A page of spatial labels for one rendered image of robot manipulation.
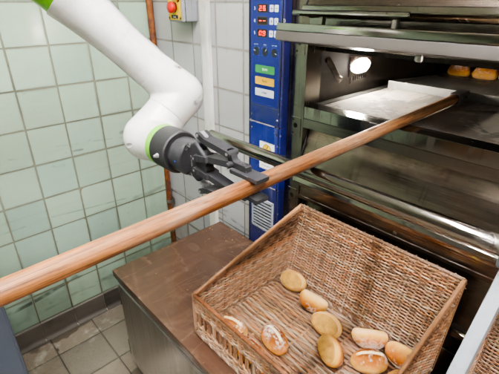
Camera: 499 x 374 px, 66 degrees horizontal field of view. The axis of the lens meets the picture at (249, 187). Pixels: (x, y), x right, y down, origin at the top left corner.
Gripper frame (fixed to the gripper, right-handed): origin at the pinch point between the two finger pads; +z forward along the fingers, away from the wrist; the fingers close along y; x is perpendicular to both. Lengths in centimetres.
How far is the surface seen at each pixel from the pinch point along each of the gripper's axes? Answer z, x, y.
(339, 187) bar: 8.0, -16.3, 3.2
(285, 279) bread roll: -22, -39, 57
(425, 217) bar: 24.5, -16.2, 2.6
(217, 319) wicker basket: -17, -5, 48
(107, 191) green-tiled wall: -122, -22, 54
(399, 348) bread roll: 19, -38, 54
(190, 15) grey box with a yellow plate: -87, -51, -23
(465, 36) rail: 16.4, -39.2, -23.2
